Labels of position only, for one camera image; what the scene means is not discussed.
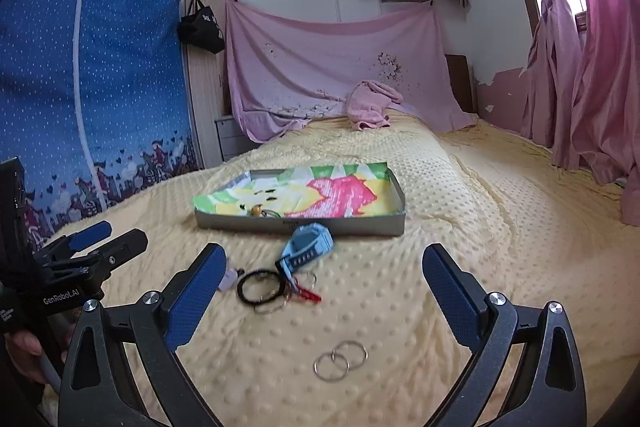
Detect white hair clip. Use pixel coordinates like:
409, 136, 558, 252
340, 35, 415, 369
218, 269, 239, 291

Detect black hair tie ring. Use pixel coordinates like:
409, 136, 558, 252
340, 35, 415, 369
235, 269, 288, 307

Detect red string charm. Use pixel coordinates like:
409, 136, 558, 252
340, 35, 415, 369
292, 279, 322, 305

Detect light blue wrist watch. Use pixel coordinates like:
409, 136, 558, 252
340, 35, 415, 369
276, 223, 334, 285

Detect silver hoop ring pair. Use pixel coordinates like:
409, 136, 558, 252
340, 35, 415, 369
312, 339, 370, 384

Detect person's left hand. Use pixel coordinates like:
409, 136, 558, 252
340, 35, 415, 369
4, 331, 58, 385

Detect blue fabric wardrobe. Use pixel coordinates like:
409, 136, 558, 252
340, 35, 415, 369
1, 0, 198, 248

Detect grey bedside drawer unit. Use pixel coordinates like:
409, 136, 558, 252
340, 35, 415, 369
215, 116, 258, 161

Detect wooden cabinet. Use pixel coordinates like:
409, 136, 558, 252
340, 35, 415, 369
178, 0, 237, 169

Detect yellow dotted bed blanket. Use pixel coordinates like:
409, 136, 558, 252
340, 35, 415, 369
41, 108, 640, 427

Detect black hanging bag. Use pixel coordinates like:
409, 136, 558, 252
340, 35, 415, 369
177, 0, 226, 54

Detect pink hanging bed sheet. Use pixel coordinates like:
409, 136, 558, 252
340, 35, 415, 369
226, 3, 476, 143

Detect colourful drawing paper liner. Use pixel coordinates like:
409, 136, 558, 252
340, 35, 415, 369
193, 162, 404, 219

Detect pink window curtain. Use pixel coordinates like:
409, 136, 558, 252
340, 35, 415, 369
522, 0, 639, 225

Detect pink crumpled towel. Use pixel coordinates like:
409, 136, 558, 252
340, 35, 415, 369
346, 80, 404, 131

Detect dark wooden headboard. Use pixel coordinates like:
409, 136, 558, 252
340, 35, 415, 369
445, 54, 476, 113

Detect amber bead keychain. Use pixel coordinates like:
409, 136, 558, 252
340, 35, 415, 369
240, 204, 281, 219

